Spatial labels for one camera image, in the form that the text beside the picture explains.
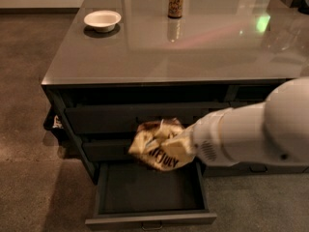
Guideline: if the open bottom left drawer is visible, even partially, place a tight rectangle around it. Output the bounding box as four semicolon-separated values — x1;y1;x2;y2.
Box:
85;161;216;232

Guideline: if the brown soda can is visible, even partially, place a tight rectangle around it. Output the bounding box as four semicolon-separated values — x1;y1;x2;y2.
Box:
168;0;183;18

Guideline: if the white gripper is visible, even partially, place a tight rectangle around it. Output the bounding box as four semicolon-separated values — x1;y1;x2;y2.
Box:
192;108;236;167

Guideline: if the black bin beside cabinet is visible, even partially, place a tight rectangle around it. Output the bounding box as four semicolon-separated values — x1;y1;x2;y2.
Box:
43;108;66;141

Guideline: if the white bowl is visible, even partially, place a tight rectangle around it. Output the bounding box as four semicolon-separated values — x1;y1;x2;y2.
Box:
84;11;122;33

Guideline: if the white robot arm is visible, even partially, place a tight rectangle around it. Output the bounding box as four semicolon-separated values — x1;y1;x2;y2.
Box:
191;77;309;166

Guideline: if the top left drawer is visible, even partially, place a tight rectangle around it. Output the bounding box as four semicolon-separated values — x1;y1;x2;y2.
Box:
65;102;229;134

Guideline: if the brown chip bag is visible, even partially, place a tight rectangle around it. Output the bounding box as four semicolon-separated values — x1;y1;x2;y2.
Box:
128;118;196;171

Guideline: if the middle left drawer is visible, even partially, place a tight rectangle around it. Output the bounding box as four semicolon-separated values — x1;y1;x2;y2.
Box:
82;139;131;161

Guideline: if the bottom right drawer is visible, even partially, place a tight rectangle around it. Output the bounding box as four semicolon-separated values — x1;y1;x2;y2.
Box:
203;163;309;178

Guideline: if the top right drawer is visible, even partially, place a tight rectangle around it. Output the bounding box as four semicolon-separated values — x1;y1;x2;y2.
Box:
224;85;275;107

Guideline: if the dark drawer cabinet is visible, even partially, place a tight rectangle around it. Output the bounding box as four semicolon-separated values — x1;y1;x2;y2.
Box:
42;0;309;178

